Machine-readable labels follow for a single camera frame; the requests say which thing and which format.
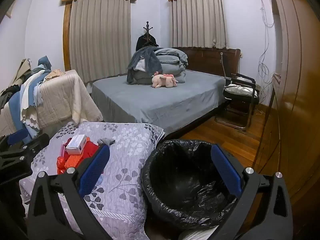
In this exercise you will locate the khaki cloth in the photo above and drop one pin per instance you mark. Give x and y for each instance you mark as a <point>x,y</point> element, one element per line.
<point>21,70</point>

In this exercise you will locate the pink plush toy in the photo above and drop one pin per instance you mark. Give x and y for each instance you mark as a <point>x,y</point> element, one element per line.
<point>163,80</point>

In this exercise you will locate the dark grey fleece blanket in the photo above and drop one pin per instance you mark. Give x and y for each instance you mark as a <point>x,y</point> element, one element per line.
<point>142,60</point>

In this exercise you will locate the wooden wardrobe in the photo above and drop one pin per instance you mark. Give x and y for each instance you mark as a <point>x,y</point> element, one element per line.
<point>295,80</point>

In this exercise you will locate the grey sock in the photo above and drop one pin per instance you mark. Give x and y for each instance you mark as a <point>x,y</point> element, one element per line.
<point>106,141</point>

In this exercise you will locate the grey floral quilt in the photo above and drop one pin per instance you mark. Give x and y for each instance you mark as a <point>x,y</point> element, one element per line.
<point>130,160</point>

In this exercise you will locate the small white box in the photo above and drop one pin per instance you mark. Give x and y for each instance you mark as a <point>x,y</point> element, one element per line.
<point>76,145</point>

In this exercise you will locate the black metal frame chair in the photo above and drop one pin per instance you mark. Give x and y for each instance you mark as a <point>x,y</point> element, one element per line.
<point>240,100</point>

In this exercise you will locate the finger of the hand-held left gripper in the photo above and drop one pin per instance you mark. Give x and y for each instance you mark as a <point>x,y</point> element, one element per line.
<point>16,136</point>
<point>12,166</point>

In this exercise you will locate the bed with grey sheet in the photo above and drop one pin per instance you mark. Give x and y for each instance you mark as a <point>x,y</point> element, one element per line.
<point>160,100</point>

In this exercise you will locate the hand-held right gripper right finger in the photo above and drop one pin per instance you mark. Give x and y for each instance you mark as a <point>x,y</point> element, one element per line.
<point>226,172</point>

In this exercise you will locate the beige pleated curtain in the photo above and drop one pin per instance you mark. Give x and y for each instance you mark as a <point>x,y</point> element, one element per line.
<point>200,20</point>
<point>100,40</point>

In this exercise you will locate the orange quilted pouch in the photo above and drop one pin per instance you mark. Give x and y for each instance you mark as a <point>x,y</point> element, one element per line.
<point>72,162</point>

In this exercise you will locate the dark coat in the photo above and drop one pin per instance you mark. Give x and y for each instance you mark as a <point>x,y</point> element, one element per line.
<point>147,42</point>

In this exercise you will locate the dark wooden coat rack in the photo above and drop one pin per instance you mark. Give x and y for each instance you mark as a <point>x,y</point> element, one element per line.
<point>147,30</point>

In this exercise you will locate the white scalloped cloth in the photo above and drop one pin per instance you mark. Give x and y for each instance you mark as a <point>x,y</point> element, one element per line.
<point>31,105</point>

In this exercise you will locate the blue grey cloth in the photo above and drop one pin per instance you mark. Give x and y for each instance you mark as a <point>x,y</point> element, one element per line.
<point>44,63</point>

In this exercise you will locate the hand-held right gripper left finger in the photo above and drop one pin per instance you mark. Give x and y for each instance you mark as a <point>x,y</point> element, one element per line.
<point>95,170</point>

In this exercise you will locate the red cloth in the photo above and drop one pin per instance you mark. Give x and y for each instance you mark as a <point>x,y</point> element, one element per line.
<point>90,148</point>

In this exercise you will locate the white chair cushion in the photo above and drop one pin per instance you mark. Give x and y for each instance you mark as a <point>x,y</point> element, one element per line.
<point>237,90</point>

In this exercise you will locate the beige quilted blanket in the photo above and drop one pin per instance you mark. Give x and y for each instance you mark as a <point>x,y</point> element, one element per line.
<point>65,97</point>

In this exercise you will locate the folded grey duvets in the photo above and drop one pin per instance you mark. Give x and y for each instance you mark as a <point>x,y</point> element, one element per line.
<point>172,62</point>

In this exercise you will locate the dark wooden headboard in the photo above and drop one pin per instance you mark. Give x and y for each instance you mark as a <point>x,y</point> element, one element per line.
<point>207,60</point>

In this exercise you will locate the red plastic wrapper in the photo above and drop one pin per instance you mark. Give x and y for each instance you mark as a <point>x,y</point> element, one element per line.
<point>60,165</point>

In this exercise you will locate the bin with black bag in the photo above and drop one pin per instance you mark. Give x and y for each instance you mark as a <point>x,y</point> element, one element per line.
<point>185,177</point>

